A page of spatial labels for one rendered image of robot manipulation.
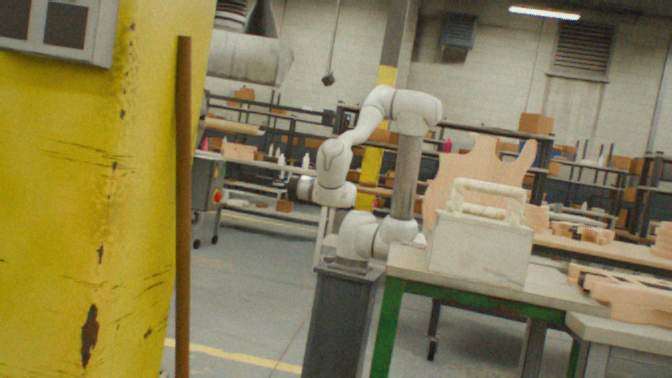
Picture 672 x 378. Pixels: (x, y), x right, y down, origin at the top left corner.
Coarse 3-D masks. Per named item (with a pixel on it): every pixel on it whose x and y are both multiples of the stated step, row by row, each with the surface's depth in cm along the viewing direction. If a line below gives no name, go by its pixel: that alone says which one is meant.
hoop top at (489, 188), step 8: (464, 184) 163; (472, 184) 163; (480, 184) 163; (488, 184) 163; (496, 184) 163; (488, 192) 163; (496, 192) 162; (504, 192) 162; (512, 192) 161; (520, 192) 161
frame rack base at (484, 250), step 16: (448, 224) 163; (464, 224) 163; (480, 224) 162; (496, 224) 161; (432, 240) 167; (448, 240) 164; (464, 240) 163; (480, 240) 162; (496, 240) 162; (512, 240) 161; (528, 240) 160; (432, 256) 164; (448, 256) 164; (464, 256) 163; (480, 256) 162; (496, 256) 162; (512, 256) 161; (528, 256) 161; (448, 272) 164; (464, 272) 163; (480, 272) 163; (496, 272) 162; (512, 272) 161
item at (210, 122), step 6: (210, 120) 189; (216, 120) 189; (222, 120) 189; (210, 126) 189; (216, 126) 189; (222, 126) 188; (228, 126) 188; (234, 126) 188; (240, 126) 187; (246, 126) 187; (252, 126) 187; (258, 126) 188; (240, 132) 189; (246, 132) 188; (252, 132) 187
